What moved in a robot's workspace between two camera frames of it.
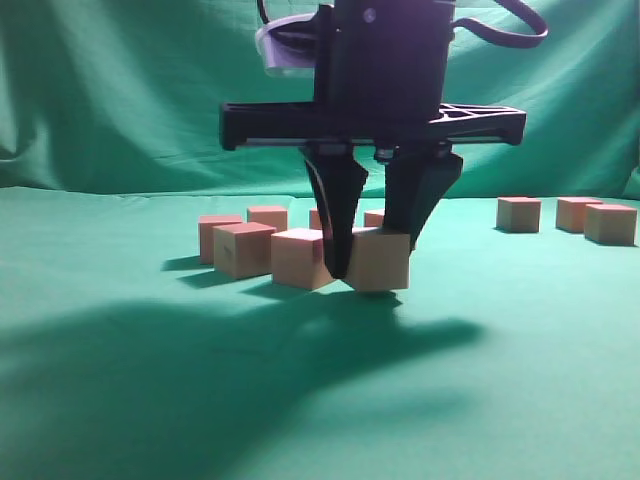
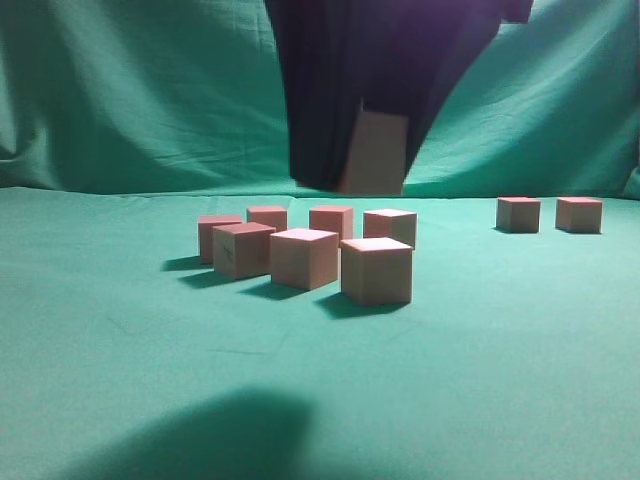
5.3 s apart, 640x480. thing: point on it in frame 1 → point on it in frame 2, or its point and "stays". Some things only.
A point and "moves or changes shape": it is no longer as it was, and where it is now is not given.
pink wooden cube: x=274 y=216 stays
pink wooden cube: x=298 y=258 stays
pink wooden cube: x=570 y=213 stays
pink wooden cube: x=380 y=260 moves or changes shape
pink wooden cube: x=205 y=227 → x=235 y=250
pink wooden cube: x=242 y=249 stays
